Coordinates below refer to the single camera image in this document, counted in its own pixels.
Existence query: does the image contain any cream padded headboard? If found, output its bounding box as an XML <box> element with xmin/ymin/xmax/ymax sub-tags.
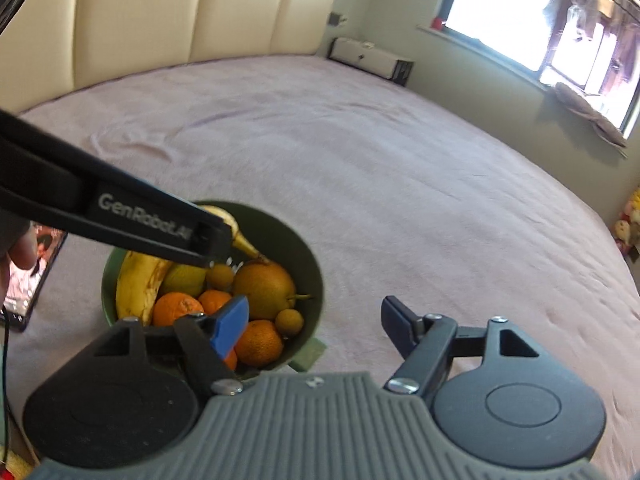
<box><xmin>1</xmin><ymin>0</ymin><xmax>334</xmax><ymax>113</ymax></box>

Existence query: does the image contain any yellow banana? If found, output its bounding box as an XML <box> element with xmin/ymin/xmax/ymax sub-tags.
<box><xmin>114</xmin><ymin>204</ymin><xmax>268</xmax><ymax>326</ymax></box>

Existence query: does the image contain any orange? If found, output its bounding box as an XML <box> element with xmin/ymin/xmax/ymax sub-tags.
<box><xmin>152</xmin><ymin>292</ymin><xmax>204</xmax><ymax>327</ymax></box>
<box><xmin>234</xmin><ymin>320</ymin><xmax>284</xmax><ymax>368</ymax></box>

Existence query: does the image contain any window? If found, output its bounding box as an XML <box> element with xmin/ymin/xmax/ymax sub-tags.
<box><xmin>433</xmin><ymin>0</ymin><xmax>639</xmax><ymax>136</ymax></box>

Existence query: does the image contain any smartphone with lit screen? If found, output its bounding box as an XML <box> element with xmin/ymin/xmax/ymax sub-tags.
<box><xmin>1</xmin><ymin>223</ymin><xmax>67</xmax><ymax>332</ymax></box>

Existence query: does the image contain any small tangerine with stem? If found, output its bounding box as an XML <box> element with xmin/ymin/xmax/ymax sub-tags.
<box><xmin>224</xmin><ymin>349</ymin><xmax>238</xmax><ymax>372</ymax></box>

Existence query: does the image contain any person's left hand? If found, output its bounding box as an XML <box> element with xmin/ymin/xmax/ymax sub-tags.
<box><xmin>0</xmin><ymin>209</ymin><xmax>37</xmax><ymax>301</ymax></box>

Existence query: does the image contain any green yellow pear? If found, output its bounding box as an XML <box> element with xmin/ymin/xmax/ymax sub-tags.
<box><xmin>158</xmin><ymin>263</ymin><xmax>207</xmax><ymax>297</ymax></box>

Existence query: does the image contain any cloth on window sill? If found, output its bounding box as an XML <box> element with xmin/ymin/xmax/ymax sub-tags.
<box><xmin>552</xmin><ymin>82</ymin><xmax>627</xmax><ymax>157</ymax></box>

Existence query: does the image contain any green colander bowl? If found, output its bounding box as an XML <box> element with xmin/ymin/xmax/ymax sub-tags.
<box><xmin>101</xmin><ymin>200</ymin><xmax>326</xmax><ymax>373</ymax></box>

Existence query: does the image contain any small brown longan fruit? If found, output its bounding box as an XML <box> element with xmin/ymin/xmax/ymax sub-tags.
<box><xmin>205</xmin><ymin>263</ymin><xmax>234</xmax><ymax>292</ymax></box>

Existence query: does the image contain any black phone cable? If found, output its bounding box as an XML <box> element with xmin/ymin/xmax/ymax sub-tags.
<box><xmin>0</xmin><ymin>309</ymin><xmax>16</xmax><ymax>480</ymax></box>

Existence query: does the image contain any red yellow apple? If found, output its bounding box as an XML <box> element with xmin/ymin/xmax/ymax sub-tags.
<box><xmin>232</xmin><ymin>260</ymin><xmax>311</xmax><ymax>321</ymax></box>

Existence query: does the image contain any red cup on sill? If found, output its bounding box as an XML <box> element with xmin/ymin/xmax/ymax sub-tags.
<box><xmin>431</xmin><ymin>18</ymin><xmax>445</xmax><ymax>30</ymax></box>

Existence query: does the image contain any white bedside cabinet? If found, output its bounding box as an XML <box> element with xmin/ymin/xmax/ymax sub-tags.
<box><xmin>328</xmin><ymin>37</ymin><xmax>414</xmax><ymax>87</ymax></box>

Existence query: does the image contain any wall socket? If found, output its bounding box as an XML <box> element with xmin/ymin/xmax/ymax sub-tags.
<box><xmin>326</xmin><ymin>12</ymin><xmax>348</xmax><ymax>27</ymax></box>

